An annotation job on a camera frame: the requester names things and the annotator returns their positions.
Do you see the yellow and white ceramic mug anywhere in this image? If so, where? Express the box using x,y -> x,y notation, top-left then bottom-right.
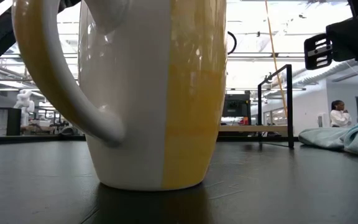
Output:
12,0 -> 227,192

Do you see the person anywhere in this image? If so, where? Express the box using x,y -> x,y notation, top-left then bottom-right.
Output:
329,100 -> 352,128

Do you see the yellow hanging cable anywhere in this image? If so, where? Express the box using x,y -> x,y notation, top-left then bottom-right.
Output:
264,0 -> 288,119

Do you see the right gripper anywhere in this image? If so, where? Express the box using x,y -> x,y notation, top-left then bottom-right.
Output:
303,11 -> 358,71

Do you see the white robot figure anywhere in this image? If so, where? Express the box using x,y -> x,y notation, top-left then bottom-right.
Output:
13,89 -> 36,127

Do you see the black box machine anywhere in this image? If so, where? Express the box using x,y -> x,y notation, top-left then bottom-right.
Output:
222,93 -> 252,119

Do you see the wooden shelf with black frame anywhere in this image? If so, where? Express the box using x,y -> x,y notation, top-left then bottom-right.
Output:
218,63 -> 295,149

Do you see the light blue cloth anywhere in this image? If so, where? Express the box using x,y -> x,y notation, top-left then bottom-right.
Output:
298,114 -> 358,157

